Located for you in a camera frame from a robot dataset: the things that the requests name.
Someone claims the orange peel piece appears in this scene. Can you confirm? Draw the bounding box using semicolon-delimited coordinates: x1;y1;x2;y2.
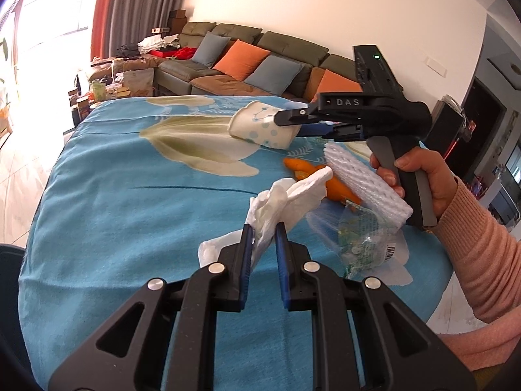
282;157;362;205

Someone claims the white foam fruit net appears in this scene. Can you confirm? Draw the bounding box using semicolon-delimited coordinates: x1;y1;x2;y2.
324;143;413;229

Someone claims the clear green plastic wrapper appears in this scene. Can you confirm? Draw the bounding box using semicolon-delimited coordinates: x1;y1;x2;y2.
305;199;413;286

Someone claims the white tissue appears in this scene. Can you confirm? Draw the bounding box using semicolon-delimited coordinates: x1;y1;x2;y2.
197;165;334;269

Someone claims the right pink sleeve forearm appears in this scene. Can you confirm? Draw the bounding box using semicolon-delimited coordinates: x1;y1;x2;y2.
434;180;520;371

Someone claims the right hand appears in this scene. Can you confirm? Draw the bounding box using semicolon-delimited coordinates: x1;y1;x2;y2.
394;147;458;218

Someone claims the orange cushion near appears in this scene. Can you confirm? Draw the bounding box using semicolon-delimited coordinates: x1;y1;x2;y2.
312;70;362;102

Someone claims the orange cushion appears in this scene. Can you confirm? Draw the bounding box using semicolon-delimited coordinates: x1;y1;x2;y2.
312;70;362;102
214;40;270;81

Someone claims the grey blue cushion near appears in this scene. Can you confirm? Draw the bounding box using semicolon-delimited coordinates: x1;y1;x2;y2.
244;56;303;95

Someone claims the grey blue cushion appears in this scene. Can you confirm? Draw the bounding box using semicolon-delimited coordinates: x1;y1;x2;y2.
244;56;303;95
191;32;231;68

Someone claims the orange cushion middle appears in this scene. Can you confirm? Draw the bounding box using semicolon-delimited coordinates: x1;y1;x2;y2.
214;40;270;81

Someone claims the green brown sectional sofa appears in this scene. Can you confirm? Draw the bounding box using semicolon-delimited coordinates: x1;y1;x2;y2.
155;22;362;102

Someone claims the grey blue cushion far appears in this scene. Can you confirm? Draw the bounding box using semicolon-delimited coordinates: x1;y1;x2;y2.
191;32;231;68

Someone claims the blue floral tablecloth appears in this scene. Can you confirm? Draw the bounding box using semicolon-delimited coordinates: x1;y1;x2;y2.
19;96;453;390

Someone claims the cluttered coffee table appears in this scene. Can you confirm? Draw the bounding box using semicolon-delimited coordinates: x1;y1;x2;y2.
68;54;165;126

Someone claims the orange and grey curtain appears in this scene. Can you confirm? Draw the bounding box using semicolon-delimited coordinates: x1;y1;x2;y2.
91;0;183;58

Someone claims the black camera box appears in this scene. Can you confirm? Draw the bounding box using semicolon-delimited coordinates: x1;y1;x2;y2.
423;95;476;159

